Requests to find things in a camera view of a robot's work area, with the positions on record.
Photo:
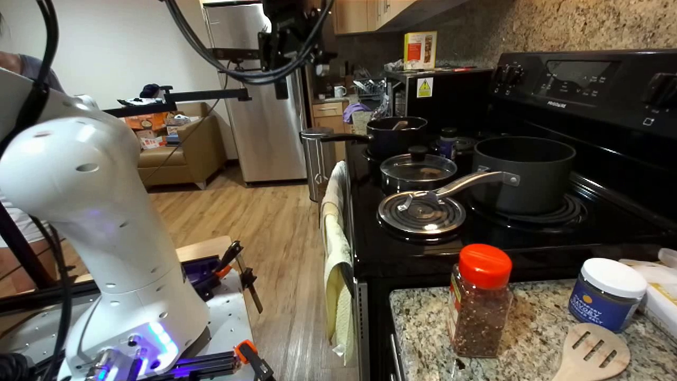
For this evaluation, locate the yellow red card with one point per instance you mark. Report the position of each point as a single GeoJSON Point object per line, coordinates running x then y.
{"type": "Point", "coordinates": [419, 51]}

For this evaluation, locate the large grey saucepan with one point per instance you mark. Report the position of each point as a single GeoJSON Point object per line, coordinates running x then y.
{"type": "Point", "coordinates": [526, 182]}

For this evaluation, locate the black orange bar clamp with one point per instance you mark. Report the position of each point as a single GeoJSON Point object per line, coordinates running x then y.
{"type": "Point", "coordinates": [254, 361]}
{"type": "Point", "coordinates": [225, 268]}

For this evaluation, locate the slotted wooden spatula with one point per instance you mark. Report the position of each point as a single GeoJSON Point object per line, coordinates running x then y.
{"type": "Point", "coordinates": [621, 352]}

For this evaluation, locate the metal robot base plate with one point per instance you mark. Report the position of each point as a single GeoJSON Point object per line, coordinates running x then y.
{"type": "Point", "coordinates": [225, 318]}

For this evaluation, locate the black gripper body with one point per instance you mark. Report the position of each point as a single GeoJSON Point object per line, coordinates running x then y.
{"type": "Point", "coordinates": [288, 35]}

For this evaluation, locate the small dark blue bottle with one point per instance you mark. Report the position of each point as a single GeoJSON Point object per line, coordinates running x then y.
{"type": "Point", "coordinates": [448, 144]}

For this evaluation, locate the black camera boom bar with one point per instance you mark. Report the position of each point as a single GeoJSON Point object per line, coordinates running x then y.
{"type": "Point", "coordinates": [198, 97]}

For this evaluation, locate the wooden board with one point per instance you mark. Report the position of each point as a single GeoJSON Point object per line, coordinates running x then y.
{"type": "Point", "coordinates": [203, 249]}

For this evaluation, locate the steel rimmed flat pan lid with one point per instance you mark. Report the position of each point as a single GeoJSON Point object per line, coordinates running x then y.
{"type": "Point", "coordinates": [424, 224]}

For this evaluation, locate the black electric stove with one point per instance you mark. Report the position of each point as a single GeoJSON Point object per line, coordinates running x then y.
{"type": "Point", "coordinates": [424, 261]}

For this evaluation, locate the brown armchair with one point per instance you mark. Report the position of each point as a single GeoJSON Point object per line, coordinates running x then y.
{"type": "Point", "coordinates": [183, 155]}

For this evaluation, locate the pot with glass lid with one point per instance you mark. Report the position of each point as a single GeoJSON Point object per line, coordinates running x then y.
{"type": "Point", "coordinates": [416, 171]}

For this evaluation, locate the blue jar white lid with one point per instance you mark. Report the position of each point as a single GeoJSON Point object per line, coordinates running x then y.
{"type": "Point", "coordinates": [600, 307]}

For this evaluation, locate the stainless steel refrigerator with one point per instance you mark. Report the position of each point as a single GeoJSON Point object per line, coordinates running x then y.
{"type": "Point", "coordinates": [267, 135]}

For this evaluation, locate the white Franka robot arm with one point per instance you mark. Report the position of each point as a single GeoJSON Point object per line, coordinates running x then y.
{"type": "Point", "coordinates": [86, 198]}

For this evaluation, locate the red lid spice jar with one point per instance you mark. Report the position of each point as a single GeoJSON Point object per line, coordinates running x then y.
{"type": "Point", "coordinates": [479, 310]}

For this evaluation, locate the black depth sensor bar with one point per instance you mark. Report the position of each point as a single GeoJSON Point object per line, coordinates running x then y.
{"type": "Point", "coordinates": [240, 54]}

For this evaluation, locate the steel trash can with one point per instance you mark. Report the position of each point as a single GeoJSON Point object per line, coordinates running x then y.
{"type": "Point", "coordinates": [317, 165]}

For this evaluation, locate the black box appliance yellow sticker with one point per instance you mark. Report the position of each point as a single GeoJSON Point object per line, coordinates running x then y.
{"type": "Point", "coordinates": [445, 98]}

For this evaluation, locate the cream kitchen towel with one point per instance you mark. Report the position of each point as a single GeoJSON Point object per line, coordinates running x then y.
{"type": "Point", "coordinates": [336, 247]}

